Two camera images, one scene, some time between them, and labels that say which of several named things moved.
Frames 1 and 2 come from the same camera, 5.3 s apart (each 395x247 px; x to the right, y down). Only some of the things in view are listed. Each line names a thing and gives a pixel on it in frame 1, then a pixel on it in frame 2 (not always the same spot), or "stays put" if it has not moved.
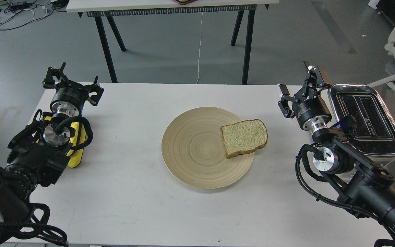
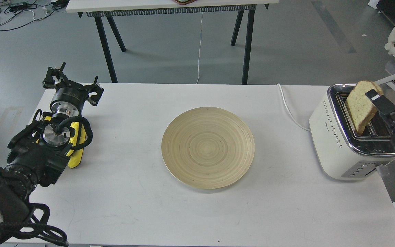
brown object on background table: (185, 2) stays put
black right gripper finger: (320, 82) -> (383, 104)
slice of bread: (244, 137) -> (361, 109)
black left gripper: (69, 97) stays put
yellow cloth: (75, 156) stays put
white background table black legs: (108, 8) stays put
